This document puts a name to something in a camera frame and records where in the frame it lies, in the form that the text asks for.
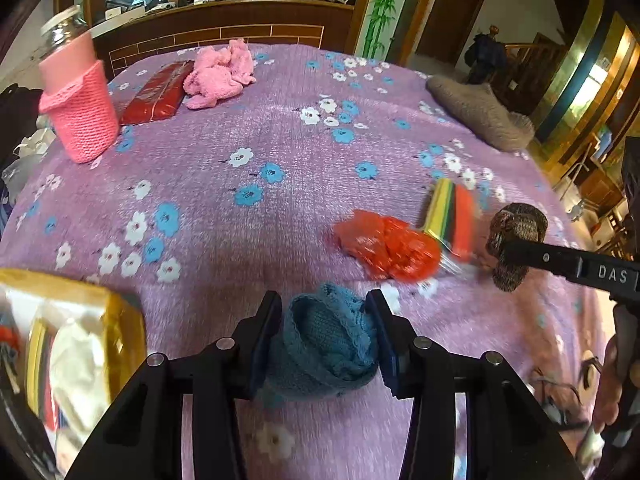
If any grey brown knitted hat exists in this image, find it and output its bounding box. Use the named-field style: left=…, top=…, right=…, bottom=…
left=425, top=75, right=535, bottom=153

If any pink fluffy cloth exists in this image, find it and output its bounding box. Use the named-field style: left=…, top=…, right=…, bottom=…
left=183, top=38, right=256, bottom=110

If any purple floral tablecloth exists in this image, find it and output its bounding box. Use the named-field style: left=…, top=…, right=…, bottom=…
left=1, top=44, right=605, bottom=479

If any red plastic bag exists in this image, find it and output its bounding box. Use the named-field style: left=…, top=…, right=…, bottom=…
left=333, top=209, right=440, bottom=284

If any brown knitted cloth ball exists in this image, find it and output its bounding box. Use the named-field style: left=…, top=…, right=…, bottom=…
left=486, top=203, right=548, bottom=292

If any person in dark jacket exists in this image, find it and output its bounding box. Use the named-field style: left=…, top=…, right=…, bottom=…
left=464, top=25, right=506, bottom=84

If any black electric motor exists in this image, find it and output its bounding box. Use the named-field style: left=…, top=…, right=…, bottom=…
left=526, top=350, right=603, bottom=432

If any wooden counter cabinet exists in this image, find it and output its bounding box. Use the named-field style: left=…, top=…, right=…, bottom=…
left=93, top=0, right=359, bottom=79

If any large yellow black red sponge pack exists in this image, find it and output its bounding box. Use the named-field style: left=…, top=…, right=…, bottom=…
left=26, top=318, right=60, bottom=431

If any pink bottle with knit sleeve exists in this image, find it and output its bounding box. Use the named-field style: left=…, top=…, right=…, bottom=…
left=39, top=4, right=119, bottom=164

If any red tissue packet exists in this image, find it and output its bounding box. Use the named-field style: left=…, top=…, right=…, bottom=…
left=119, top=61, right=194, bottom=126

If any small rainbow sponge pack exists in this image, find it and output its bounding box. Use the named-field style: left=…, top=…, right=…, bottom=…
left=423, top=178, right=476, bottom=262

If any yellow cardboard box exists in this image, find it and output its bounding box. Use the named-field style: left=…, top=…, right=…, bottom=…
left=1, top=268, right=146, bottom=479

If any blue knitted cloth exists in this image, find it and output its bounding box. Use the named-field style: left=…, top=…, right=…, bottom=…
left=266, top=283, right=378, bottom=401

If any clear plastic bag pile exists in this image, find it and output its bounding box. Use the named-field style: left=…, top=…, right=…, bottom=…
left=1, top=115, right=56, bottom=206

